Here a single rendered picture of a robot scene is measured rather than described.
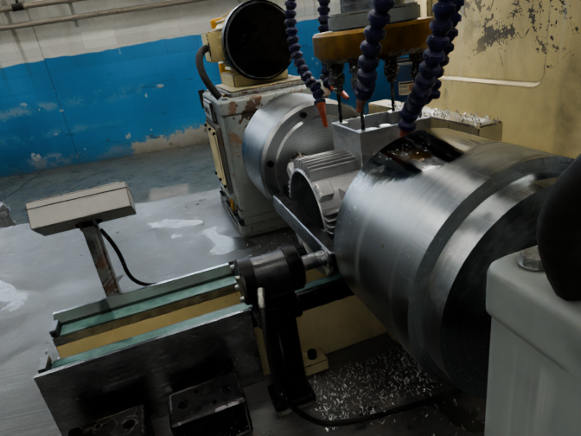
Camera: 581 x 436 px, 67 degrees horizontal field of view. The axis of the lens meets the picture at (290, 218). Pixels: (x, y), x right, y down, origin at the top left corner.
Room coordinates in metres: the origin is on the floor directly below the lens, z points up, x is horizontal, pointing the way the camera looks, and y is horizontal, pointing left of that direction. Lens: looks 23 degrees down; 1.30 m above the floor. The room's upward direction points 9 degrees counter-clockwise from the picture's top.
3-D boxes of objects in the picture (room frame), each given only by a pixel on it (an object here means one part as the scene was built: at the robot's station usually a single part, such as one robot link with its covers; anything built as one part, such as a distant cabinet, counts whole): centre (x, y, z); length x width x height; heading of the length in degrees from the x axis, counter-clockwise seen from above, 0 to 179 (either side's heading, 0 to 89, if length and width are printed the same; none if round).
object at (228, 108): (1.24, 0.04, 0.99); 0.35 x 0.31 x 0.37; 15
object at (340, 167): (0.67, -0.12, 1.02); 0.20 x 0.19 x 0.19; 105
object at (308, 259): (0.49, 0.00, 1.01); 0.08 x 0.02 x 0.02; 105
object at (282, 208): (0.61, -0.02, 1.01); 0.26 x 0.04 x 0.03; 15
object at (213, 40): (1.27, 0.08, 1.16); 0.33 x 0.26 x 0.42; 15
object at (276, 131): (0.96, -0.04, 1.04); 0.37 x 0.25 x 0.25; 15
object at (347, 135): (0.68, -0.16, 1.11); 0.12 x 0.11 x 0.07; 105
